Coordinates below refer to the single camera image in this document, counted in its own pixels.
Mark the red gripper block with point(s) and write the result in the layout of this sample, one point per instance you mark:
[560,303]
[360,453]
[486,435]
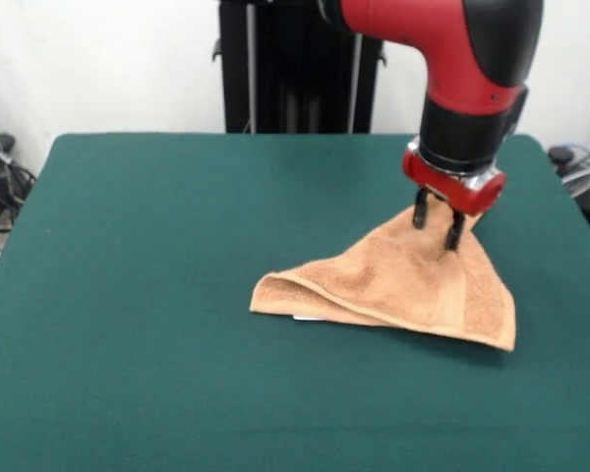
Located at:
[477,196]

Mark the tan terry towel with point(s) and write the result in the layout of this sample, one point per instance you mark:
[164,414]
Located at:
[398,285]

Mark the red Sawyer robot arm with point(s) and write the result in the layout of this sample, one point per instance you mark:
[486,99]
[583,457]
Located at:
[462,49]

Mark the dark green table cloth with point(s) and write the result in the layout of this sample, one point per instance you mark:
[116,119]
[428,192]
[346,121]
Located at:
[128,344]

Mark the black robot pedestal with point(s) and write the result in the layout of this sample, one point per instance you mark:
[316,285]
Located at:
[275,74]

